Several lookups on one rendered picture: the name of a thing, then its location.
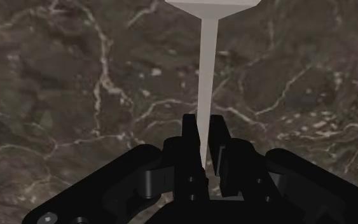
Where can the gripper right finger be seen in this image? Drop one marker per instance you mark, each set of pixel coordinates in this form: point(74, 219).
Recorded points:
point(243, 167)

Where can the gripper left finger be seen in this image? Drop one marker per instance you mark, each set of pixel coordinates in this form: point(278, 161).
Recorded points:
point(178, 161)

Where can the white spatula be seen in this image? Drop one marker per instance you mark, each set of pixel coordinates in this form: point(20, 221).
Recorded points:
point(207, 77)

